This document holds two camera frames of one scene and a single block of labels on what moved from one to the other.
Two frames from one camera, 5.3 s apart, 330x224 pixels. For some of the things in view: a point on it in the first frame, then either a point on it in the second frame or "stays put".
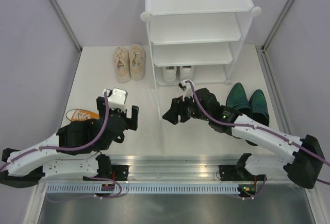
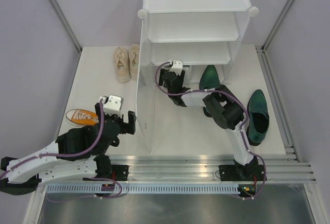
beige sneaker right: (137, 58) stays put
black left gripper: (132, 122) stays put
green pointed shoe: (259, 109) stays put
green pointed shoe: (237, 98) -> (209, 80)
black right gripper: (178, 107) -> (181, 78)
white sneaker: (186, 72) stays put
